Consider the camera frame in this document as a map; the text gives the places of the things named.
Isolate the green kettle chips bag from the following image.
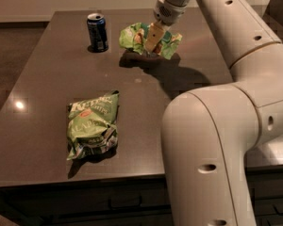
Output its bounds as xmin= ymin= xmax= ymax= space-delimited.
xmin=67 ymin=90 xmax=119 ymax=160

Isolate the dark drawer handle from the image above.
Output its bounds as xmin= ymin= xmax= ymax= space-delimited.
xmin=108 ymin=195 xmax=142 ymax=210

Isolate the green rice chip bag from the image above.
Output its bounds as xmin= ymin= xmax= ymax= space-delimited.
xmin=119 ymin=23 xmax=182 ymax=59

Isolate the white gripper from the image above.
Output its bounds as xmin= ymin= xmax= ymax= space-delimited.
xmin=144 ymin=0 xmax=186 ymax=53

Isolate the blue pepsi can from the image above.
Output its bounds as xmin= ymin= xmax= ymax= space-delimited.
xmin=87 ymin=13 xmax=108 ymax=53

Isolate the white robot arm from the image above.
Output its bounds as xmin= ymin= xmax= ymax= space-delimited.
xmin=146 ymin=0 xmax=283 ymax=226

